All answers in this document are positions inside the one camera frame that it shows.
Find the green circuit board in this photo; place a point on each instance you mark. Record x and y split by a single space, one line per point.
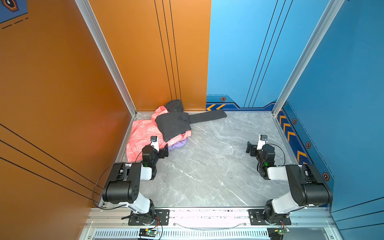
148 233
277 234

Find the left green circuit board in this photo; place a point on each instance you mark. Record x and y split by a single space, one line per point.
148 233

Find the right green circuit board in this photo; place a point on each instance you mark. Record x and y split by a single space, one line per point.
277 234

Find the right aluminium corner post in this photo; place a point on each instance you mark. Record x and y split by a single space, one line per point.
328 16

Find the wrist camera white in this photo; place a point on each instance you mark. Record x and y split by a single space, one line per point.
155 143
263 139

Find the left aluminium corner post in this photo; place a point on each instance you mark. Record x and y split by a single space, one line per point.
101 42

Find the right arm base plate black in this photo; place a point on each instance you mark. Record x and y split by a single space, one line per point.
259 217

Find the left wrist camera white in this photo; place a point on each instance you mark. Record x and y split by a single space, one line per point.
155 143

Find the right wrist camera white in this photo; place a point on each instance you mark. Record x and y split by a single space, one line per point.
263 139

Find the black cloth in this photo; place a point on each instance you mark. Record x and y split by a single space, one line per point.
176 122

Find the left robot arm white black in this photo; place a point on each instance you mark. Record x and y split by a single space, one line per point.
122 187

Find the purple cloth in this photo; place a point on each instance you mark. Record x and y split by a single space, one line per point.
178 145

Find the pink patterned cloth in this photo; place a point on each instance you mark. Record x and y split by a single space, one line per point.
141 133

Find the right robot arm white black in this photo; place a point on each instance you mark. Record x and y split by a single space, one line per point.
306 184

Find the aluminium corner post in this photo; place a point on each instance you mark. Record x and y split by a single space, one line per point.
328 16
101 42

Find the aluminium front frame rail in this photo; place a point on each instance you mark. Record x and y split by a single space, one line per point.
218 223

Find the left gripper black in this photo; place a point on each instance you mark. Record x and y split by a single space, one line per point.
161 154

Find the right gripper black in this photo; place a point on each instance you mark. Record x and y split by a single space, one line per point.
253 149

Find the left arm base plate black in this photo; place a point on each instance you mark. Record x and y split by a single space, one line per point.
154 217

